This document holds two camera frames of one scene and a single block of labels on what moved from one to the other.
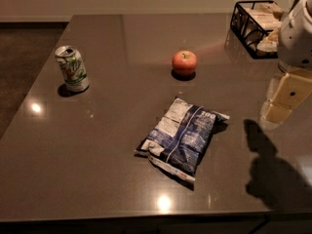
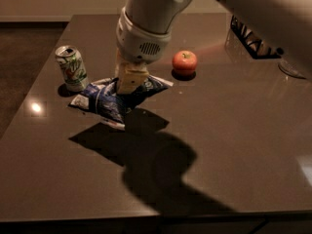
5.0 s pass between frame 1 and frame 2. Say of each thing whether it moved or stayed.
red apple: stayed
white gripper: moved
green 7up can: stayed
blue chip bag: moved
